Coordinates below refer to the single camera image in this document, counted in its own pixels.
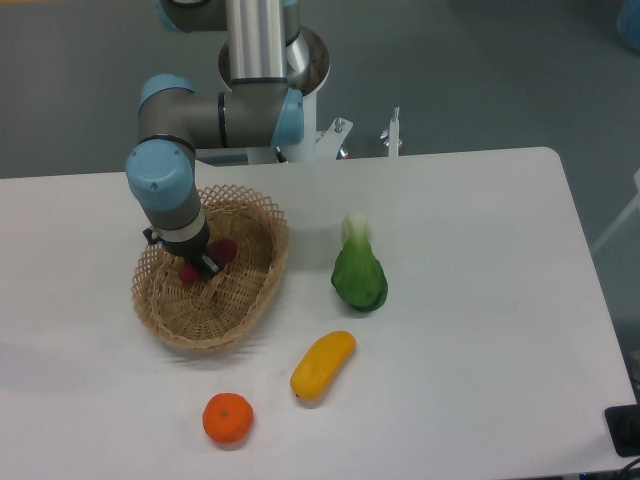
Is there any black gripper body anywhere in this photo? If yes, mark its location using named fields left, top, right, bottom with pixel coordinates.
left=143, top=219, right=212, bottom=265

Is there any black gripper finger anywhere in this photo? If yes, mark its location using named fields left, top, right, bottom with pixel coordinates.
left=192, top=253, right=223, bottom=280

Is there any purple sweet potato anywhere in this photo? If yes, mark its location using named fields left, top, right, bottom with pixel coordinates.
left=178, top=238, right=238, bottom=285

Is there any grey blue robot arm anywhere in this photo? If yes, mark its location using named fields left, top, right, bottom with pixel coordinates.
left=126, top=1, right=304, bottom=279

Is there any woven wicker basket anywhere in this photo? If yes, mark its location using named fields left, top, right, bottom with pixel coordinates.
left=131, top=185, right=289, bottom=352

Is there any yellow mango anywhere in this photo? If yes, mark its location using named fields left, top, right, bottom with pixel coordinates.
left=290, top=331, right=357, bottom=403

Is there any green bok choy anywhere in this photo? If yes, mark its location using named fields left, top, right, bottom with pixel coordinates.
left=331, top=214, right=388, bottom=313

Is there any orange tangerine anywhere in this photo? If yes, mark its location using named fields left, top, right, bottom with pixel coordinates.
left=202, top=392, right=254, bottom=445

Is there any black device at table edge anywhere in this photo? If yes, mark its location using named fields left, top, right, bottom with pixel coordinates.
left=604, top=404, right=639, bottom=458

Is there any blue object top right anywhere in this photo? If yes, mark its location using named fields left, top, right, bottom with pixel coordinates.
left=617, top=0, right=640, bottom=52

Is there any white metal base frame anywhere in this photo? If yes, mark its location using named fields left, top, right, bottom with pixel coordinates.
left=193, top=106, right=404, bottom=170

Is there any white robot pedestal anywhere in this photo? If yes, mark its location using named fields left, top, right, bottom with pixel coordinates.
left=217, top=24, right=332, bottom=165

